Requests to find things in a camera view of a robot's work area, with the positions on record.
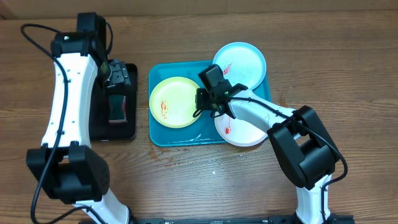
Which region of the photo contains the pink green sponge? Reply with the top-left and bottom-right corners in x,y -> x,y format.
108,95 -> 127,123

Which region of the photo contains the yellow-green rimmed plate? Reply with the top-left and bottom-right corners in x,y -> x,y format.
149,77 -> 199,128

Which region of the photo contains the white plate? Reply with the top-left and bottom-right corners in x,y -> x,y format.
215,114 -> 268,147

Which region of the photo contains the light blue plate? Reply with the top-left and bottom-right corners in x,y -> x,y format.
213,42 -> 267,90

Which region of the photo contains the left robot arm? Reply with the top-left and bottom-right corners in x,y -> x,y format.
26,12 -> 137,223

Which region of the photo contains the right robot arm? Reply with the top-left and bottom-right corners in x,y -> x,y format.
195,64 -> 347,223

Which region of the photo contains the black plastic tray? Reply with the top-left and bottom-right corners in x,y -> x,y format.
89,63 -> 137,141

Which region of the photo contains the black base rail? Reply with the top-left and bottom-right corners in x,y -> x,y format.
130,214 -> 355,224

